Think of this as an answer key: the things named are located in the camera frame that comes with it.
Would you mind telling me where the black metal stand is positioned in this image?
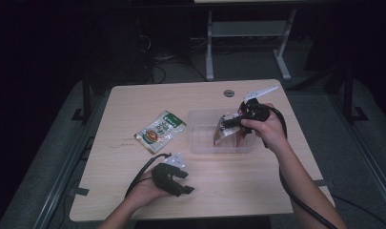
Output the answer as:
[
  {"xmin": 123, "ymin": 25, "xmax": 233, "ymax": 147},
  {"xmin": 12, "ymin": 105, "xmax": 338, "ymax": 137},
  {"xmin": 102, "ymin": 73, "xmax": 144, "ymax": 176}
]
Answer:
[
  {"xmin": 338, "ymin": 65, "xmax": 370, "ymax": 124},
  {"xmin": 71, "ymin": 69, "xmax": 93, "ymax": 126}
]

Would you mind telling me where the red white spouted pouch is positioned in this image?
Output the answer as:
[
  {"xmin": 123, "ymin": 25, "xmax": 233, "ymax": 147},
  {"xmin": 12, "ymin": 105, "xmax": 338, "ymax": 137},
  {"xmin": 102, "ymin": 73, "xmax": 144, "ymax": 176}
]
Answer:
[{"xmin": 213, "ymin": 110, "xmax": 246, "ymax": 148}]

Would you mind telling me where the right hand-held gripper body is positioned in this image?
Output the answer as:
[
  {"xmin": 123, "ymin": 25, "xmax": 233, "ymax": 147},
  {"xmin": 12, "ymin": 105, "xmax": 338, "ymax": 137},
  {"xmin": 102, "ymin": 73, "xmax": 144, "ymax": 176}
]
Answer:
[{"xmin": 239, "ymin": 84, "xmax": 279, "ymax": 123}]

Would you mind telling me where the person's right hand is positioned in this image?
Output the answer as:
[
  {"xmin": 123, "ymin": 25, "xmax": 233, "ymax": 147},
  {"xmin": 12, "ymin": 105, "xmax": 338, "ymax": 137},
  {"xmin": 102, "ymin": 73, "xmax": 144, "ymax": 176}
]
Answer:
[{"xmin": 240, "ymin": 102, "xmax": 291, "ymax": 155}]

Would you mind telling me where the left hand-held gripper black cable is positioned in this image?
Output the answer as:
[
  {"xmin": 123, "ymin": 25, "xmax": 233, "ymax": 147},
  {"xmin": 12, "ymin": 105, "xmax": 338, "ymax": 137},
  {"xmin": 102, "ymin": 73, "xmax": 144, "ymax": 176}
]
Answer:
[{"xmin": 124, "ymin": 153, "xmax": 173, "ymax": 198}]

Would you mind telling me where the black floor cable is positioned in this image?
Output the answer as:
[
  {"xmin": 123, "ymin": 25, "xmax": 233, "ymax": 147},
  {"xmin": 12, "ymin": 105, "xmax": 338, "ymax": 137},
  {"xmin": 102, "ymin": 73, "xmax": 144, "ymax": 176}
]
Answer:
[{"xmin": 150, "ymin": 56, "xmax": 208, "ymax": 84}]

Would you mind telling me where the hand-held gripper black cable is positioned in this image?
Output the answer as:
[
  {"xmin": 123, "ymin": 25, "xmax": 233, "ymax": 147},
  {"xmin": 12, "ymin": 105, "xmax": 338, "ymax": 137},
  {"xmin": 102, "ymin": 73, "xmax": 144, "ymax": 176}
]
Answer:
[
  {"xmin": 266, "ymin": 106, "xmax": 340, "ymax": 229},
  {"xmin": 124, "ymin": 153, "xmax": 173, "ymax": 198}
]

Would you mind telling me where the right hand-held gripper black cable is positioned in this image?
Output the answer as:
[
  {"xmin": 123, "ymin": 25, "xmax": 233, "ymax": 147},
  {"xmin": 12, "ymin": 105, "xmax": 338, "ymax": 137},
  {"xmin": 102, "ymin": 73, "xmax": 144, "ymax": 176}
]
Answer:
[{"xmin": 266, "ymin": 106, "xmax": 340, "ymax": 229}]

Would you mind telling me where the green white snack packet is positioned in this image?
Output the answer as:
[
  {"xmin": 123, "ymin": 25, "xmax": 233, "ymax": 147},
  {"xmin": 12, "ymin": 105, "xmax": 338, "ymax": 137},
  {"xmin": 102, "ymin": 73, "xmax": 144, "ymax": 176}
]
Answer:
[{"xmin": 133, "ymin": 110, "xmax": 188, "ymax": 156}]

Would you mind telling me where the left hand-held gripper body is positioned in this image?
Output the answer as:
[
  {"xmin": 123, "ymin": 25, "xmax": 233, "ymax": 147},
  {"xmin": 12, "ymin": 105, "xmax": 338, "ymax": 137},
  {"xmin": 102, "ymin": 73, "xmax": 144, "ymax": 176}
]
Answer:
[{"xmin": 151, "ymin": 152, "xmax": 186, "ymax": 198}]

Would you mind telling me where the white metal desk frame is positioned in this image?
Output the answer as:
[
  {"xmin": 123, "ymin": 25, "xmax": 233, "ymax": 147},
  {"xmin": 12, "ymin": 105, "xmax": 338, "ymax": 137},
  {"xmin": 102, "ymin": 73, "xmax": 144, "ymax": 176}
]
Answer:
[{"xmin": 205, "ymin": 8, "xmax": 298, "ymax": 82}]

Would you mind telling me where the clear plastic container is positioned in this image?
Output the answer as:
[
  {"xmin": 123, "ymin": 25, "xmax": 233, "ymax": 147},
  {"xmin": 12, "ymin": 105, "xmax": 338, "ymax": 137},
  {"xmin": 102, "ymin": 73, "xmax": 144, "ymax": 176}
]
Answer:
[{"xmin": 186, "ymin": 108, "xmax": 258, "ymax": 156}]

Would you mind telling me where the person's left hand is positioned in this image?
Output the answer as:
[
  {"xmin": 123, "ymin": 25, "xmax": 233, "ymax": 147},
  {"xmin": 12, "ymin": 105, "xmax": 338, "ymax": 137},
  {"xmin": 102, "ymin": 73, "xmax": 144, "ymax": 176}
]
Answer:
[{"xmin": 124, "ymin": 169, "xmax": 172, "ymax": 210}]

